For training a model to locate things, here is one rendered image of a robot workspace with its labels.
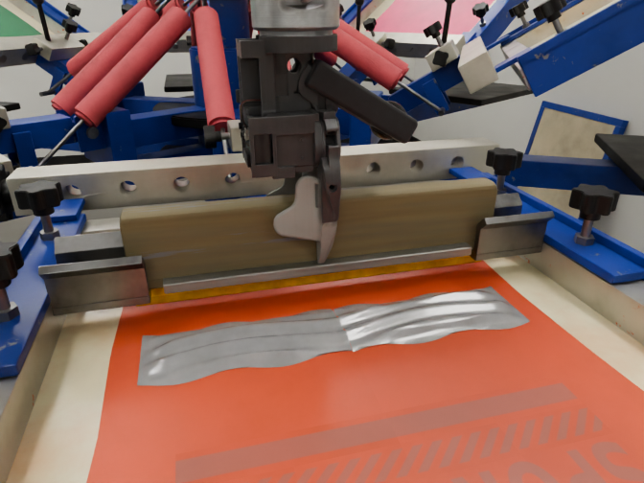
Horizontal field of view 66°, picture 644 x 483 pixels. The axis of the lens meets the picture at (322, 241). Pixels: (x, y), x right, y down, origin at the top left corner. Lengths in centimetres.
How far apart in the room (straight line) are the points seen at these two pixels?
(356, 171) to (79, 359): 44
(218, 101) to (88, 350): 55
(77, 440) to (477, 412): 29
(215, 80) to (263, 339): 61
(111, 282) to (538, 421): 37
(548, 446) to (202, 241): 33
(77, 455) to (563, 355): 39
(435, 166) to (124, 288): 49
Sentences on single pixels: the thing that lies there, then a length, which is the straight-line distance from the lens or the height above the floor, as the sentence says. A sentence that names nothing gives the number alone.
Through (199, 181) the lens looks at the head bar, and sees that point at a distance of 69.
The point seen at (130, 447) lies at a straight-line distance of 39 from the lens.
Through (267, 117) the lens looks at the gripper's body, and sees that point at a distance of 43.
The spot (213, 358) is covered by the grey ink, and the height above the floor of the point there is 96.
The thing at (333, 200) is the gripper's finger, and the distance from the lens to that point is 45.
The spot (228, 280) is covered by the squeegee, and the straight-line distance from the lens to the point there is 49.
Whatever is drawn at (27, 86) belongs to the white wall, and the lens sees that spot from 476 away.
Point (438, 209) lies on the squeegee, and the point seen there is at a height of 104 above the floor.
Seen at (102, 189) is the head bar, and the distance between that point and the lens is 70.
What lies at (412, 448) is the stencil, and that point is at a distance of 37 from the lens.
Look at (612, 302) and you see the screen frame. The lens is 55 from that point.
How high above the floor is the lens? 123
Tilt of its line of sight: 25 degrees down
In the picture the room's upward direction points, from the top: straight up
